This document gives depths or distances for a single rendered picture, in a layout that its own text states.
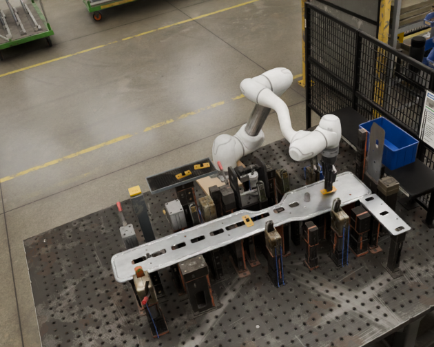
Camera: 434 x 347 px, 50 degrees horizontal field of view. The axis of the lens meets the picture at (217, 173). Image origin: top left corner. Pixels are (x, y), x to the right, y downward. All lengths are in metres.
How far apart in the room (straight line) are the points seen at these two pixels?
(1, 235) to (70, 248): 1.60
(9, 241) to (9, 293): 0.60
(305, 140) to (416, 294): 0.94
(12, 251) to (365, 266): 2.89
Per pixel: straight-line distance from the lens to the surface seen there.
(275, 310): 2.40
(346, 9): 4.70
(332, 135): 2.24
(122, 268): 2.32
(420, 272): 2.61
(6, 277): 4.10
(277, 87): 2.65
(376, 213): 2.43
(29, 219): 4.52
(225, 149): 3.00
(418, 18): 4.72
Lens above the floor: 2.67
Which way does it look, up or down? 38 degrees down
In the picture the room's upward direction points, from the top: 9 degrees counter-clockwise
